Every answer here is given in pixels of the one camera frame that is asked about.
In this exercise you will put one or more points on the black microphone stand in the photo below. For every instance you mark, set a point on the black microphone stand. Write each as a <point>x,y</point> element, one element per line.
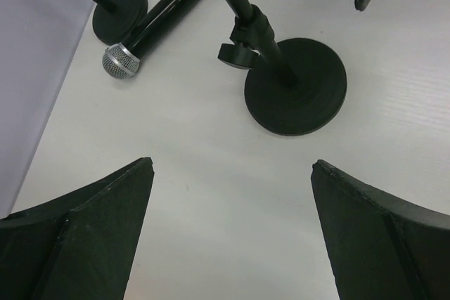
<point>113,20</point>
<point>293,87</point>

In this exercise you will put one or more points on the black microphone silver grille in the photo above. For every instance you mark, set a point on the black microphone silver grille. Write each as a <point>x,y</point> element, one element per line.
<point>122,60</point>

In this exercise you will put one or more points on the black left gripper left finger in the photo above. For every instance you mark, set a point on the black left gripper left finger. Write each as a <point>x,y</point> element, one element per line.
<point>80,245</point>

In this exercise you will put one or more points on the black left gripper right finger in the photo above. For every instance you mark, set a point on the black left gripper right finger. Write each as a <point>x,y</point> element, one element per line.
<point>379,245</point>

